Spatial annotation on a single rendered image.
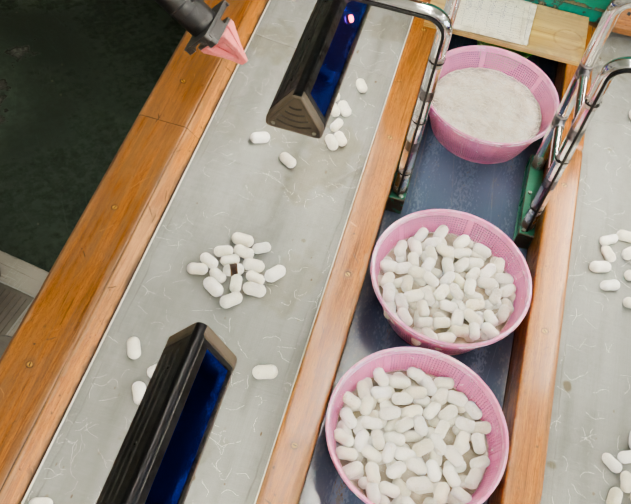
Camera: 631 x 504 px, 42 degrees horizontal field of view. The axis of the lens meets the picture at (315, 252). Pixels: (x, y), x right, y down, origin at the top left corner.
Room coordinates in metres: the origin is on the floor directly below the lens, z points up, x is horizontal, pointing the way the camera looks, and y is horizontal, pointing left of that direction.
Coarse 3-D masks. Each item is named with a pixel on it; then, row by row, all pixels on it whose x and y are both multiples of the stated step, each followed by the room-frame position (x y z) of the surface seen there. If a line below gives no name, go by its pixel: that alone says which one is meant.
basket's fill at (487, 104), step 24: (456, 72) 1.28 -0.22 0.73; (480, 72) 1.29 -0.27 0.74; (456, 96) 1.21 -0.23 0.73; (480, 96) 1.22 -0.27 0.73; (504, 96) 1.24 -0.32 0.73; (528, 96) 1.24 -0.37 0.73; (456, 120) 1.14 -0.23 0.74; (480, 120) 1.15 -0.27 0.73; (504, 120) 1.16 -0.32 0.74; (528, 120) 1.18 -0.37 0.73
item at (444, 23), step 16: (352, 0) 0.97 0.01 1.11; (368, 0) 0.97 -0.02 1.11; (384, 0) 0.97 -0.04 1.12; (400, 0) 0.97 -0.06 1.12; (416, 0) 0.98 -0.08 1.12; (448, 0) 1.11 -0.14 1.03; (416, 16) 0.95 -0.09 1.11; (432, 16) 0.96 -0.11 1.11; (448, 16) 0.97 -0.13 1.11; (448, 32) 0.96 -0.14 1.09; (432, 48) 0.96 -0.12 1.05; (432, 64) 0.95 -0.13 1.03; (432, 80) 0.95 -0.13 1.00; (432, 96) 0.96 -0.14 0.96; (416, 112) 0.96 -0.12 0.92; (416, 128) 0.95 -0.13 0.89; (416, 144) 0.96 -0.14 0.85; (400, 160) 1.03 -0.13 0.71; (400, 176) 0.96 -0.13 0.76; (400, 192) 0.95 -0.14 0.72; (400, 208) 0.94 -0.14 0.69
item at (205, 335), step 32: (192, 352) 0.37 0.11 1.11; (224, 352) 0.40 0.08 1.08; (160, 384) 0.35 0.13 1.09; (192, 384) 0.35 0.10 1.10; (224, 384) 0.37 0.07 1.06; (160, 416) 0.30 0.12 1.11; (192, 416) 0.32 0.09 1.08; (128, 448) 0.28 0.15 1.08; (160, 448) 0.27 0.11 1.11; (192, 448) 0.29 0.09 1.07; (128, 480) 0.24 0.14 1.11; (160, 480) 0.25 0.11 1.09; (192, 480) 0.27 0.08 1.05
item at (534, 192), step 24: (624, 0) 1.07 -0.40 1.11; (600, 24) 1.08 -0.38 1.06; (600, 48) 1.07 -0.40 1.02; (576, 72) 1.08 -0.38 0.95; (600, 72) 0.93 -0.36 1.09; (624, 72) 0.91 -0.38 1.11; (576, 96) 1.01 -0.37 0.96; (600, 96) 0.92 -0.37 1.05; (552, 120) 1.08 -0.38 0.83; (576, 120) 0.93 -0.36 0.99; (552, 144) 1.02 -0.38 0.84; (576, 144) 0.92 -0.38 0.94; (528, 168) 1.07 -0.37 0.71; (552, 168) 0.93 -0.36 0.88; (528, 192) 1.01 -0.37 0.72; (552, 192) 0.93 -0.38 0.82; (528, 216) 0.93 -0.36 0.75; (528, 240) 0.91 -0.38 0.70
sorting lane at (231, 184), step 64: (256, 64) 1.20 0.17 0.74; (384, 64) 1.26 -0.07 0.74; (256, 128) 1.03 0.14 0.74; (192, 192) 0.86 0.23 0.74; (256, 192) 0.88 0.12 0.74; (320, 192) 0.91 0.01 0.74; (192, 256) 0.73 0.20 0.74; (256, 256) 0.75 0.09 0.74; (320, 256) 0.77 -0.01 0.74; (128, 320) 0.59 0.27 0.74; (192, 320) 0.61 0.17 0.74; (256, 320) 0.63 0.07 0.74; (128, 384) 0.49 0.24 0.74; (256, 384) 0.52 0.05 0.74; (64, 448) 0.38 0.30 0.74; (256, 448) 0.43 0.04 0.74
